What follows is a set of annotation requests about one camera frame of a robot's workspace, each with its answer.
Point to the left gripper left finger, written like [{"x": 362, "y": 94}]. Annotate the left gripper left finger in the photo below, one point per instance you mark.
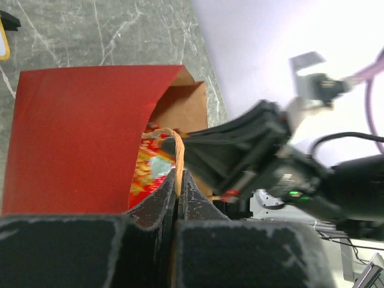
[{"x": 131, "y": 249}]

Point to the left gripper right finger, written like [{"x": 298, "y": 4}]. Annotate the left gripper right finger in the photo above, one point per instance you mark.
[{"x": 214, "y": 251}]

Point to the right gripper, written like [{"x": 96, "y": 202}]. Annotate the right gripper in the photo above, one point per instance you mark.
[{"x": 284, "y": 172}]

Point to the red cookie snack bag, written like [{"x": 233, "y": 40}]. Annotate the red cookie snack bag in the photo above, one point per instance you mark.
[{"x": 160, "y": 151}]

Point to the red paper bag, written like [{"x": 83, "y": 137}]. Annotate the red paper bag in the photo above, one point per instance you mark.
[{"x": 76, "y": 133}]

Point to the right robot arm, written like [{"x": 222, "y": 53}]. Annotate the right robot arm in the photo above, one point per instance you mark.
[{"x": 253, "y": 153}]

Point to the small whiteboard yellow frame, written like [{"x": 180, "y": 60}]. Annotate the small whiteboard yellow frame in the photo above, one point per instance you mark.
[{"x": 8, "y": 23}]

